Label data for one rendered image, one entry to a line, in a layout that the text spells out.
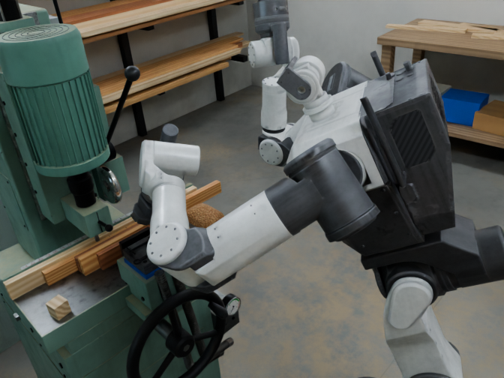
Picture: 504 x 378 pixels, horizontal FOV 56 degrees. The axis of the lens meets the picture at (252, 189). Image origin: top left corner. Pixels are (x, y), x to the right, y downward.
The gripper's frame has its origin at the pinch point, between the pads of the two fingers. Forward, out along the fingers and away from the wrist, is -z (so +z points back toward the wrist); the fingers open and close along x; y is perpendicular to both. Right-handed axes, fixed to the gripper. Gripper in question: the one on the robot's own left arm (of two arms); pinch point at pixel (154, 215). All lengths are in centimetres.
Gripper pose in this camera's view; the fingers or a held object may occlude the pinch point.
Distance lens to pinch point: 120.8
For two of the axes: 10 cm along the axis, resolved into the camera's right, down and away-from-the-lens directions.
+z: 2.9, -5.8, -7.7
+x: 7.1, -4.0, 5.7
